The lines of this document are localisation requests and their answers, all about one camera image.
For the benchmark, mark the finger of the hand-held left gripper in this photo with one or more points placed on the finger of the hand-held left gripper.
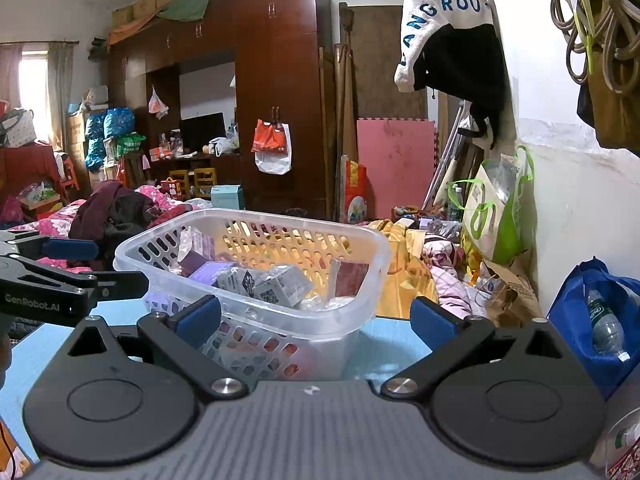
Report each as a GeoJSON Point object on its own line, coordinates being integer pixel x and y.
{"type": "Point", "coordinates": [70, 249]}
{"type": "Point", "coordinates": [120, 285]}

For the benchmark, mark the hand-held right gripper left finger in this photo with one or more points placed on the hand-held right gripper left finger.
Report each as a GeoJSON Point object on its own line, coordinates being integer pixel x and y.
{"type": "Point", "coordinates": [200, 312]}

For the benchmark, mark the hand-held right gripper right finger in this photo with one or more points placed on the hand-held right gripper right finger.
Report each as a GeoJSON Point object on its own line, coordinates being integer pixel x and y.
{"type": "Point", "coordinates": [435, 317]}

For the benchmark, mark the light purple box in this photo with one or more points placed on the light purple box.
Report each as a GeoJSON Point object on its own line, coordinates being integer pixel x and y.
{"type": "Point", "coordinates": [212, 274]}

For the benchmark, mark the purple pack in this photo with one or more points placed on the purple pack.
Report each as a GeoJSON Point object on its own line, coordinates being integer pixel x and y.
{"type": "Point", "coordinates": [196, 244]}

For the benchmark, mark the dark red box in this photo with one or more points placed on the dark red box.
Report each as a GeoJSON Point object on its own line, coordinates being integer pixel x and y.
{"type": "Point", "coordinates": [350, 277]}

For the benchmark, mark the white plastic basket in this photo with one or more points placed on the white plastic basket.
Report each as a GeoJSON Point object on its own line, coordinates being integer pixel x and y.
{"type": "Point", "coordinates": [300, 340]}

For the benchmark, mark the pink floral blanket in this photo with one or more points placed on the pink floral blanket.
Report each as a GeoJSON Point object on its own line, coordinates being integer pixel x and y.
{"type": "Point", "coordinates": [55, 220]}

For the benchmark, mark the pink patterned bedding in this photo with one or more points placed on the pink patterned bedding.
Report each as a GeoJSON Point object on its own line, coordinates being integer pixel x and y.
{"type": "Point", "coordinates": [450, 280]}

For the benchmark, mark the yellow cloth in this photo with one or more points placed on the yellow cloth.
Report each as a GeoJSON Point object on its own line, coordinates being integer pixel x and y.
{"type": "Point", "coordinates": [405, 270]}

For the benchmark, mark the dark clothes pile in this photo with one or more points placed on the dark clothes pile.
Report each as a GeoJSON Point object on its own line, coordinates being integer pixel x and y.
{"type": "Point", "coordinates": [115, 215]}

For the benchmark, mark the brown paper bag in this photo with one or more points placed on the brown paper bag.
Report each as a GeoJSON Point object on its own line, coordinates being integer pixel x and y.
{"type": "Point", "coordinates": [515, 290]}

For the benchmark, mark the red covered cabinet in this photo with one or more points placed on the red covered cabinet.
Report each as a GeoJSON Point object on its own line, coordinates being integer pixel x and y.
{"type": "Point", "coordinates": [27, 175]}

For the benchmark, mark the green white tote bag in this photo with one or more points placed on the green white tote bag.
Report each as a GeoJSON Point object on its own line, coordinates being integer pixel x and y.
{"type": "Point", "coordinates": [482, 220]}

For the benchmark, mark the yellow wooden chair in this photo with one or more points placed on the yellow wooden chair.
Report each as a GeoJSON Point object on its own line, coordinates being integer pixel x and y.
{"type": "Point", "coordinates": [179, 184]}
{"type": "Point", "coordinates": [205, 182]}

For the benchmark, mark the teal box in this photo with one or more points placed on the teal box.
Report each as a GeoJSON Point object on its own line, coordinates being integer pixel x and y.
{"type": "Point", "coordinates": [226, 197]}

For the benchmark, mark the blue plastic bags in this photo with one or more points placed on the blue plastic bags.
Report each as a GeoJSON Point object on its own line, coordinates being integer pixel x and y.
{"type": "Point", "coordinates": [107, 125]}

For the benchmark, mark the white spotted bag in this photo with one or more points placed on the white spotted bag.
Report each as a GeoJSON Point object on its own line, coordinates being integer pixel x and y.
{"type": "Point", "coordinates": [17, 130]}

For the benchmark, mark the blue fabric bag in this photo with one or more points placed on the blue fabric bag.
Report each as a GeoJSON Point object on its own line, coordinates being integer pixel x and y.
{"type": "Point", "coordinates": [570, 320]}

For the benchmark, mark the red yellow sack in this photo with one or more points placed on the red yellow sack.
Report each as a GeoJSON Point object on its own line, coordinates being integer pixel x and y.
{"type": "Point", "coordinates": [354, 190]}

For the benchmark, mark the pink foam mat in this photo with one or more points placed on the pink foam mat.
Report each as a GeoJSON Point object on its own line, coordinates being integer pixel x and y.
{"type": "Point", "coordinates": [395, 170]}

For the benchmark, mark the colourful printed cloth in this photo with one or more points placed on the colourful printed cloth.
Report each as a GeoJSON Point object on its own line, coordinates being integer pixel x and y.
{"type": "Point", "coordinates": [12, 455]}

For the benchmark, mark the metal crutches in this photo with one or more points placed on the metal crutches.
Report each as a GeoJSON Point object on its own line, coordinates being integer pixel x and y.
{"type": "Point", "coordinates": [445, 160]}

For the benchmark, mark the grey window curtain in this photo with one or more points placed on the grey window curtain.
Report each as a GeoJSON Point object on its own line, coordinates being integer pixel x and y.
{"type": "Point", "coordinates": [60, 90]}

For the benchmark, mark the small hanging plastic bag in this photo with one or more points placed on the small hanging plastic bag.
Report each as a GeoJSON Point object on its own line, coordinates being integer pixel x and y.
{"type": "Point", "coordinates": [157, 105]}

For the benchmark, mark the white hanging bag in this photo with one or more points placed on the white hanging bag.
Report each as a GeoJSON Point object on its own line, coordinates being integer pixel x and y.
{"type": "Point", "coordinates": [277, 162]}

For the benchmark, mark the clear water bottle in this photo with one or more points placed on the clear water bottle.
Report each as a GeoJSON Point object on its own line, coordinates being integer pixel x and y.
{"type": "Point", "coordinates": [605, 330]}

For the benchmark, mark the black television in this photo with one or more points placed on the black television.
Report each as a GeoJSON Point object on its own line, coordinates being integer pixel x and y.
{"type": "Point", "coordinates": [202, 132]}

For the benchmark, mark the red hanging bag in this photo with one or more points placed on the red hanging bag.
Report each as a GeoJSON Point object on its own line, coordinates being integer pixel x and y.
{"type": "Point", "coordinates": [265, 137]}

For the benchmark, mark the clear plastic bottle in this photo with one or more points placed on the clear plastic bottle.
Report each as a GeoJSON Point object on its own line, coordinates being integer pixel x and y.
{"type": "Point", "coordinates": [625, 442]}

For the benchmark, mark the red printed bag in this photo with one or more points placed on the red printed bag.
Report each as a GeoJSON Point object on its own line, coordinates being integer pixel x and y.
{"type": "Point", "coordinates": [625, 465]}

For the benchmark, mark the white black hanging garment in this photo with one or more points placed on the white black hanging garment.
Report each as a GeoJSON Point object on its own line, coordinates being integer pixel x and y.
{"type": "Point", "coordinates": [460, 70]}

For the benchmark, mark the brown wooden door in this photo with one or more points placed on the brown wooden door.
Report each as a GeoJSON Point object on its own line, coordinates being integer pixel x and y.
{"type": "Point", "coordinates": [385, 60]}

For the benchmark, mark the brown wooden wardrobe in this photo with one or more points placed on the brown wooden wardrobe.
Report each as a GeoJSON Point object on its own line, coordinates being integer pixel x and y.
{"type": "Point", "coordinates": [285, 60]}

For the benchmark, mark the brown hanging cloth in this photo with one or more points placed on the brown hanging cloth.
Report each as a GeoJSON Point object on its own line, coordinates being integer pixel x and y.
{"type": "Point", "coordinates": [615, 120]}

